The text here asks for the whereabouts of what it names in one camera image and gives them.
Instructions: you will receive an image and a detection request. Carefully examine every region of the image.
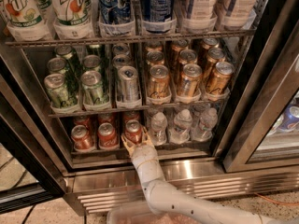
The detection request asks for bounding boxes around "clear water bottle left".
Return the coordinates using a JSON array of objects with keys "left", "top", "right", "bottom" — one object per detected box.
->
[{"left": 150, "top": 112, "right": 167, "bottom": 146}]

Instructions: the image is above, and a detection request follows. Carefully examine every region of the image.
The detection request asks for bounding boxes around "open fridge door left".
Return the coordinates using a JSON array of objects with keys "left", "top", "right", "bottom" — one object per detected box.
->
[{"left": 0, "top": 61, "right": 64, "bottom": 214}]

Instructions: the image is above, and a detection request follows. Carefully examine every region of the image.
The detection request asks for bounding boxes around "gold can front left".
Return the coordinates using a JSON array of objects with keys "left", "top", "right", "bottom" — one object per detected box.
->
[{"left": 148, "top": 65, "right": 169, "bottom": 99}]

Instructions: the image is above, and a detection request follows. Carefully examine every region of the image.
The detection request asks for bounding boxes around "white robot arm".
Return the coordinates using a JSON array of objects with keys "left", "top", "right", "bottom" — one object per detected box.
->
[{"left": 121, "top": 127, "right": 299, "bottom": 224}]

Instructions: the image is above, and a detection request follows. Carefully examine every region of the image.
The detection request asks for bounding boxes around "gold can front right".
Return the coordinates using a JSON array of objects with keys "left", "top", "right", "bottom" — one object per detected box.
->
[{"left": 206, "top": 62, "right": 235, "bottom": 95}]

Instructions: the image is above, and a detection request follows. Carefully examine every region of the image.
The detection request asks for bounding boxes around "clear water bottle right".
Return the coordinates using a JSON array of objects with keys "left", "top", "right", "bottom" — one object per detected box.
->
[{"left": 193, "top": 108, "right": 218, "bottom": 142}]

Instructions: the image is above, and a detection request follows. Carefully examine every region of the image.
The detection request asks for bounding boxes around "middle wire shelf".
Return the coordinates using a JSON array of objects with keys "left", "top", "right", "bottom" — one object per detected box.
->
[{"left": 48, "top": 99, "right": 227, "bottom": 118}]

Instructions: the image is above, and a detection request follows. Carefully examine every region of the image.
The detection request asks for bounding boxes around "green can front right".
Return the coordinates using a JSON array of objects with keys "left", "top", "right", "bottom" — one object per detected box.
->
[{"left": 80, "top": 70, "right": 108, "bottom": 105}]

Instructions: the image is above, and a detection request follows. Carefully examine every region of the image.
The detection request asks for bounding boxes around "green can front left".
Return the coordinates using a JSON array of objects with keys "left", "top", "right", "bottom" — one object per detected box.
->
[{"left": 44, "top": 73, "right": 78, "bottom": 108}]

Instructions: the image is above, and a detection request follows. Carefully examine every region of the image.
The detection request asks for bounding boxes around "green can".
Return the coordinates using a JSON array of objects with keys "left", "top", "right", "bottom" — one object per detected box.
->
[
  {"left": 44, "top": 73, "right": 78, "bottom": 108},
  {"left": 47, "top": 57, "right": 74, "bottom": 78},
  {"left": 82, "top": 55, "right": 101, "bottom": 72},
  {"left": 80, "top": 70, "right": 108, "bottom": 105}
]

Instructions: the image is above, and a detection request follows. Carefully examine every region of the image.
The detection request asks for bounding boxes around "clear plastic container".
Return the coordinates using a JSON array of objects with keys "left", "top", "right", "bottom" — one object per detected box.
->
[{"left": 107, "top": 201, "right": 201, "bottom": 224}]

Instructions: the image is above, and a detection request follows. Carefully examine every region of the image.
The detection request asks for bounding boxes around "red coke can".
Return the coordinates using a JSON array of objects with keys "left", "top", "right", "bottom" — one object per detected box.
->
[
  {"left": 124, "top": 119, "right": 142, "bottom": 144},
  {"left": 98, "top": 113, "right": 115, "bottom": 125},
  {"left": 74, "top": 116, "right": 93, "bottom": 131},
  {"left": 97, "top": 122, "right": 119, "bottom": 149},
  {"left": 71, "top": 125, "right": 94, "bottom": 152},
  {"left": 122, "top": 111, "right": 140, "bottom": 123}
]

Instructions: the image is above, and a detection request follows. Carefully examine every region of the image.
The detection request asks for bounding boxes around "blue pepsi bottle right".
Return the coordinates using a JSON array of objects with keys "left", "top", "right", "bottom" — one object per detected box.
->
[{"left": 140, "top": 0, "right": 175, "bottom": 34}]

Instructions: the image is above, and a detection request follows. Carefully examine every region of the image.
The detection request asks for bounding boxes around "blue can behind glass door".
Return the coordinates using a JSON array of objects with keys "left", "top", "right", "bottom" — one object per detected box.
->
[{"left": 278, "top": 105, "right": 299, "bottom": 133}]

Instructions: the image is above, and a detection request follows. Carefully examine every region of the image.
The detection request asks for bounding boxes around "white bottle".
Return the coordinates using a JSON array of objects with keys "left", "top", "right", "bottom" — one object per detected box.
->
[
  {"left": 178, "top": 0, "right": 217, "bottom": 34},
  {"left": 216, "top": 0, "right": 256, "bottom": 31}
]

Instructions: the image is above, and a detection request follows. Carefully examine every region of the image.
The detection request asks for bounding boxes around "7up bottle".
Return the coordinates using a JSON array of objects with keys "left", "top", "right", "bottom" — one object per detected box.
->
[
  {"left": 1, "top": 0, "right": 51, "bottom": 41},
  {"left": 52, "top": 0, "right": 94, "bottom": 40}
]

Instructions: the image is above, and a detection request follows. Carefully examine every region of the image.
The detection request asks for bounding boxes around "clear water bottle middle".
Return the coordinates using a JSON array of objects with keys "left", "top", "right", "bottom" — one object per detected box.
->
[{"left": 172, "top": 109, "right": 192, "bottom": 144}]

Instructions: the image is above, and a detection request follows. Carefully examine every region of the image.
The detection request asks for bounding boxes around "silver can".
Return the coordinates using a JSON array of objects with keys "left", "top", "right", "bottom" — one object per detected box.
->
[
  {"left": 112, "top": 54, "right": 132, "bottom": 70},
  {"left": 118, "top": 66, "right": 139, "bottom": 103}
]

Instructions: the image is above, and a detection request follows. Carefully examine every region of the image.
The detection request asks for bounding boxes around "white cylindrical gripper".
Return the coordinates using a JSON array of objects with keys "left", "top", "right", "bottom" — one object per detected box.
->
[{"left": 121, "top": 127, "right": 164, "bottom": 185}]

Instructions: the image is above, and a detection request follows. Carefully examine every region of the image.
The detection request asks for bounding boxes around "orange cable on floor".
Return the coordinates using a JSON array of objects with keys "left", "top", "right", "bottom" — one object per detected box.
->
[{"left": 254, "top": 192, "right": 299, "bottom": 207}]

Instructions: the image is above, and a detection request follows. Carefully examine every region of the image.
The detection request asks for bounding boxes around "wire shelf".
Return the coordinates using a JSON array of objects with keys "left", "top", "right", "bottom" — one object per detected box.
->
[
  {"left": 5, "top": 29, "right": 255, "bottom": 48},
  {"left": 48, "top": 99, "right": 227, "bottom": 118}
]

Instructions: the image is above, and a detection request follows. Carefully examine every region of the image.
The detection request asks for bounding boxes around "white bottle left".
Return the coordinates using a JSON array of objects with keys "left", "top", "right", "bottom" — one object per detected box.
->
[{"left": 178, "top": 0, "right": 217, "bottom": 34}]

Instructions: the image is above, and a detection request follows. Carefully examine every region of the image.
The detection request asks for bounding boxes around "blue pepsi bottle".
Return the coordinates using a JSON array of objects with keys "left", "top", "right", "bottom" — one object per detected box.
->
[
  {"left": 140, "top": 0, "right": 175, "bottom": 34},
  {"left": 99, "top": 0, "right": 133, "bottom": 36}
]

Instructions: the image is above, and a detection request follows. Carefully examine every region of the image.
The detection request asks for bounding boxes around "silver can front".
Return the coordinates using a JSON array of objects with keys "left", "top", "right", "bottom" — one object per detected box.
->
[{"left": 118, "top": 66, "right": 139, "bottom": 103}]

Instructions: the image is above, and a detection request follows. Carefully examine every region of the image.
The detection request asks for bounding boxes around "7up bottle far left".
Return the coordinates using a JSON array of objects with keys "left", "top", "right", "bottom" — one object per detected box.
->
[{"left": 1, "top": 0, "right": 51, "bottom": 41}]

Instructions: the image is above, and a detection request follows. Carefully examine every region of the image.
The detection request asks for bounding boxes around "blue pepsi bottle left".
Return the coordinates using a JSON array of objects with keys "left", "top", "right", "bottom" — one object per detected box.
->
[{"left": 99, "top": 0, "right": 133, "bottom": 36}]

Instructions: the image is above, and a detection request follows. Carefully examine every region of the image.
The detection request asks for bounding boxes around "gold can front middle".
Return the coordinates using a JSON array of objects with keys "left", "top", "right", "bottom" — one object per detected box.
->
[{"left": 177, "top": 63, "right": 202, "bottom": 97}]

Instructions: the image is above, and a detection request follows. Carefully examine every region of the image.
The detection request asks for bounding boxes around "white bottle right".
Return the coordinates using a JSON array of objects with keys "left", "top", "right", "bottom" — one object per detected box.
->
[{"left": 216, "top": 0, "right": 256, "bottom": 31}]

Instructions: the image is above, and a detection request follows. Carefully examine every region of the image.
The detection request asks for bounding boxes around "glass fridge door right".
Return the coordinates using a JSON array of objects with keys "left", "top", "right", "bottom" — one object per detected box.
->
[{"left": 222, "top": 0, "right": 299, "bottom": 174}]

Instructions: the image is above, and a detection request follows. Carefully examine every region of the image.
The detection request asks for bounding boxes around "upper wire shelf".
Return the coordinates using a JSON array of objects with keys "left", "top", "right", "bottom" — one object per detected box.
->
[{"left": 5, "top": 29, "right": 255, "bottom": 48}]

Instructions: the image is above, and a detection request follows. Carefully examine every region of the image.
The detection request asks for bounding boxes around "gold can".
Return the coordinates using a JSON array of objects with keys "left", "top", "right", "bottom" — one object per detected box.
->
[
  {"left": 178, "top": 49, "right": 197, "bottom": 66},
  {"left": 177, "top": 63, "right": 202, "bottom": 97},
  {"left": 148, "top": 65, "right": 169, "bottom": 99},
  {"left": 206, "top": 62, "right": 235, "bottom": 95},
  {"left": 146, "top": 50, "right": 164, "bottom": 67},
  {"left": 203, "top": 48, "right": 226, "bottom": 79}
]

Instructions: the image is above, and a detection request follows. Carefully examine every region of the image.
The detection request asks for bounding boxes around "clear water bottle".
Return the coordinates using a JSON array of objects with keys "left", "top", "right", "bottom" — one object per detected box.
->
[
  {"left": 193, "top": 108, "right": 218, "bottom": 142},
  {"left": 150, "top": 112, "right": 167, "bottom": 146},
  {"left": 172, "top": 109, "right": 192, "bottom": 144}
]

